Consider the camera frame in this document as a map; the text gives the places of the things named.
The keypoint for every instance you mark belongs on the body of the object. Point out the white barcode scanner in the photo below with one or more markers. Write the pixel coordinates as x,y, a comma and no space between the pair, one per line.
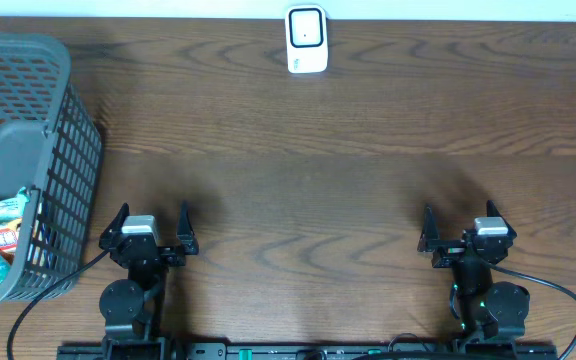
306,39

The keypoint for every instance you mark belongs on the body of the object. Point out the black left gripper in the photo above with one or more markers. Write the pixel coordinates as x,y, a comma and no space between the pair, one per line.
188,242

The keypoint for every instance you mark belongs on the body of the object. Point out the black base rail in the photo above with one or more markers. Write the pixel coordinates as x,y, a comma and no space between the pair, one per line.
221,351

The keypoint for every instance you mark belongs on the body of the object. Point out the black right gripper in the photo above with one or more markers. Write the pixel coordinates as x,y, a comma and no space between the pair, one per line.
450,251

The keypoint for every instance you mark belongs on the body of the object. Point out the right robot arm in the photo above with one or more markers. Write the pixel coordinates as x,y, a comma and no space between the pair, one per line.
492,313

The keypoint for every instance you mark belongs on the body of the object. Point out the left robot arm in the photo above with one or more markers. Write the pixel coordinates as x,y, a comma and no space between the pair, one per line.
132,307

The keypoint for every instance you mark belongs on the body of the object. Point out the grey plastic mesh basket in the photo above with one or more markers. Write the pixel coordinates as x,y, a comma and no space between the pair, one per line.
51,149

